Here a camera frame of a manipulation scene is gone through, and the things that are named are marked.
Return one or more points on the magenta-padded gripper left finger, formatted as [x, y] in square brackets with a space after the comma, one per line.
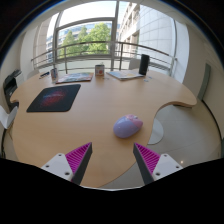
[60, 165]

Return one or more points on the white cup with red print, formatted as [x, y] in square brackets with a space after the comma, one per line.
[99, 70]

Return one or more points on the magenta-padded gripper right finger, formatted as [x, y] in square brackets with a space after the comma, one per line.
[165, 165]

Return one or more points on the small black stapler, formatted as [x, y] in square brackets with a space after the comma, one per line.
[44, 74]

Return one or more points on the black mouse pad red-blue print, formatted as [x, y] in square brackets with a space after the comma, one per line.
[53, 97]

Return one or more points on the white cup with blue print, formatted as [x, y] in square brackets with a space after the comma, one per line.
[54, 75]

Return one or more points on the black and white printer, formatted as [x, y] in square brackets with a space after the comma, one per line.
[10, 86]

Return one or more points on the white chair wooden legs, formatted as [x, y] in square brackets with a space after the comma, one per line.
[6, 119]

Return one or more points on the black cylindrical speaker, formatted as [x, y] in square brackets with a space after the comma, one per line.
[144, 64]

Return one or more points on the pink and lilac computer mouse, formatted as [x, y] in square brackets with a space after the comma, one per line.
[127, 126]

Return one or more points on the grey metal balcony railing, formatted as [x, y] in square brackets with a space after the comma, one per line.
[100, 43]

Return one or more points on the red-edged magazine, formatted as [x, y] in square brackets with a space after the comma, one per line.
[75, 78]

